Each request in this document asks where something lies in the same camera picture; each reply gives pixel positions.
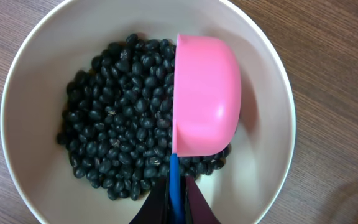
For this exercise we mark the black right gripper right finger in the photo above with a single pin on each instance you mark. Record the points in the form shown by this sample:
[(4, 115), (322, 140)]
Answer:
[(197, 210)]

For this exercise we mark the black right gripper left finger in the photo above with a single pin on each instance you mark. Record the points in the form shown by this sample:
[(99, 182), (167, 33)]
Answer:
[(156, 205)]

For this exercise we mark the pink scoop blue handle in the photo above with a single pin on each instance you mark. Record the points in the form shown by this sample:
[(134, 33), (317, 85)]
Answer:
[(206, 105)]

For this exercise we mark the white bowl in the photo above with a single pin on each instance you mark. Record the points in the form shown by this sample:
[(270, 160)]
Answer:
[(66, 40)]

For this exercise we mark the black beans in bowl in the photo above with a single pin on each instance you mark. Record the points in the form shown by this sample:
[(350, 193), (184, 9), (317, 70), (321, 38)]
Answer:
[(117, 124)]

